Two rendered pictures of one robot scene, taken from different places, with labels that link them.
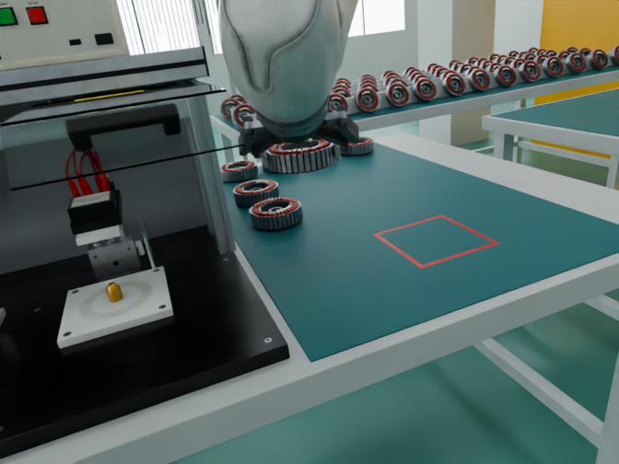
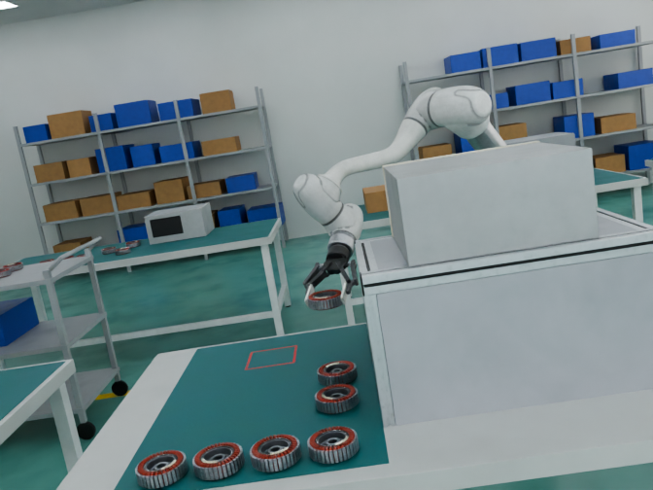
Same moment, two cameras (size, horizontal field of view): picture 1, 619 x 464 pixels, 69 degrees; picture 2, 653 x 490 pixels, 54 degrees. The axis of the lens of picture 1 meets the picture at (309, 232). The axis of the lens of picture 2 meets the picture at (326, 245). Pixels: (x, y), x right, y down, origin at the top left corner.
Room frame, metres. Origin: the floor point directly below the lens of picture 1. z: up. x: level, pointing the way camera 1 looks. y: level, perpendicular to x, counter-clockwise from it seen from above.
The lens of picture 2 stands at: (2.51, 0.71, 1.47)
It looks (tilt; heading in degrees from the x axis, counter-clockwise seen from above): 11 degrees down; 201
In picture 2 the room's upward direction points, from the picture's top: 9 degrees counter-clockwise
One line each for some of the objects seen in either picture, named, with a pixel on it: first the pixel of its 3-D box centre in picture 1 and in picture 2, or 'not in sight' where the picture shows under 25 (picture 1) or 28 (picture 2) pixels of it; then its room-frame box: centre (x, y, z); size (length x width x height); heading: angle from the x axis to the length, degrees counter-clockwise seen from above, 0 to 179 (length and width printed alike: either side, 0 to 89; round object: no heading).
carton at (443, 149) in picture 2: not in sight; (434, 152); (-5.66, -0.78, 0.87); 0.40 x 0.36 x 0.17; 19
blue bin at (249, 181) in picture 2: not in sight; (242, 182); (-4.86, -3.12, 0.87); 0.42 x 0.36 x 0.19; 21
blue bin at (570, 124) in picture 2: not in sight; (573, 125); (-6.21, 0.87, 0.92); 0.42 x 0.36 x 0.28; 18
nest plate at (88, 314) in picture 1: (117, 302); not in sight; (0.60, 0.30, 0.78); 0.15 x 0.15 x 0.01; 19
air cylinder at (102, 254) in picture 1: (114, 253); not in sight; (0.73, 0.35, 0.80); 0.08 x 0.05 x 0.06; 109
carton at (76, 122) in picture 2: not in sight; (72, 124); (-4.23, -5.01, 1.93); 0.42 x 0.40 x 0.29; 111
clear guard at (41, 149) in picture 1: (127, 120); not in sight; (0.63, 0.23, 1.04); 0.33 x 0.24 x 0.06; 19
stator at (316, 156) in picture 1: (301, 154); (326, 299); (0.73, 0.00, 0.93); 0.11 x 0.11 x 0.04
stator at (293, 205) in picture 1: (275, 213); (336, 372); (0.91, 0.07, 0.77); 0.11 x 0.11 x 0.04
